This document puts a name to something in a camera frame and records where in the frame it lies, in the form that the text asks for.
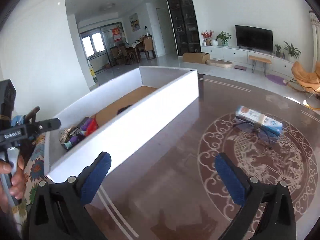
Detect purple toy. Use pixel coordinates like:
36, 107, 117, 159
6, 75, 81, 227
63, 133, 85, 150

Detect black text box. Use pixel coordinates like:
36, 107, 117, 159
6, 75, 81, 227
69, 117, 92, 137

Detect red triangular pouch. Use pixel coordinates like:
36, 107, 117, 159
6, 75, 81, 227
85, 118, 99, 137

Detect black fuzzy bow scrunchie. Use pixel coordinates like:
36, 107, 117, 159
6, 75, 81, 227
117, 105, 131, 115

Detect black eyeglasses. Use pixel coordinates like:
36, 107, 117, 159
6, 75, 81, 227
233, 119, 279, 150

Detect blue white toothpaste box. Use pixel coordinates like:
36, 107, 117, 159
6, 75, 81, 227
235, 106, 283, 136

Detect person's left hand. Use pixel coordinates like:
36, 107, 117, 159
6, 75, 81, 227
1, 155, 26, 213

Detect floral patterned cloth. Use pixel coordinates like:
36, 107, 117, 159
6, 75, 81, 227
9, 133, 46, 233

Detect white cardboard box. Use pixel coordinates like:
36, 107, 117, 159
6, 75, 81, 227
44, 66, 199, 183

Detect orange lounge chair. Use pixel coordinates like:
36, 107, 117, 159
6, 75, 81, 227
286, 61, 320, 94

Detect white tv cabinet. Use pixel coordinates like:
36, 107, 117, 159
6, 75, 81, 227
201, 46, 293, 76

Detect wooden bench stool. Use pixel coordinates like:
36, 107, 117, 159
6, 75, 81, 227
248, 55, 272, 77

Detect round beige floor mat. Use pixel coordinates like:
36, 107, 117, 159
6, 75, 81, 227
206, 59, 233, 68

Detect green plant right of tv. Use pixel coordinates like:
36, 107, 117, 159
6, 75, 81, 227
284, 41, 301, 60

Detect brown cardboard box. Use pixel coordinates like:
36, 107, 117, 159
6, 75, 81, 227
182, 53, 210, 64

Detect black television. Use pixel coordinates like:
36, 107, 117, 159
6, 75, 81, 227
235, 25, 273, 52

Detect green potted plant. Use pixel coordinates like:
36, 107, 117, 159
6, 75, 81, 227
216, 31, 232, 47

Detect black glass display cabinet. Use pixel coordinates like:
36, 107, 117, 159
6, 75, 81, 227
167, 0, 201, 56

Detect red flower vase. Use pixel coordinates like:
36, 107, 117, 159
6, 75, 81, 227
201, 30, 214, 46

